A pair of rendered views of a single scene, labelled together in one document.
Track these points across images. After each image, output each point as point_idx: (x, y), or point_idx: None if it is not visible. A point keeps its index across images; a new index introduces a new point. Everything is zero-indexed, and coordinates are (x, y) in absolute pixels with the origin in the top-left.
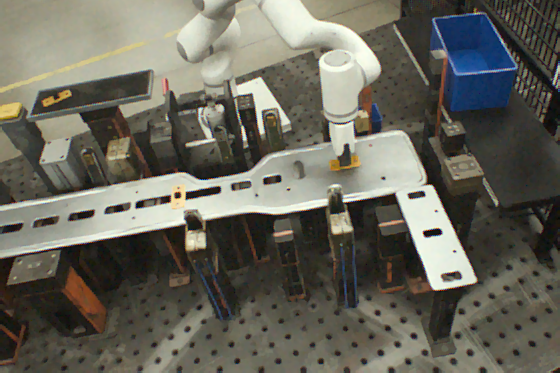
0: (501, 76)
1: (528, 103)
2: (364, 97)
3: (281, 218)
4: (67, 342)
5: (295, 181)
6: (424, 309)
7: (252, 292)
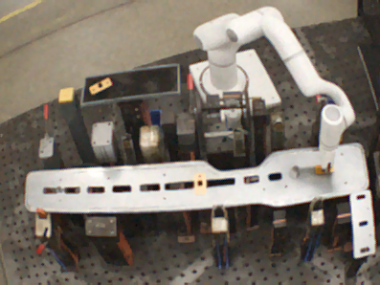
0: None
1: None
2: None
3: None
4: (108, 267)
5: (291, 180)
6: (347, 260)
7: (243, 251)
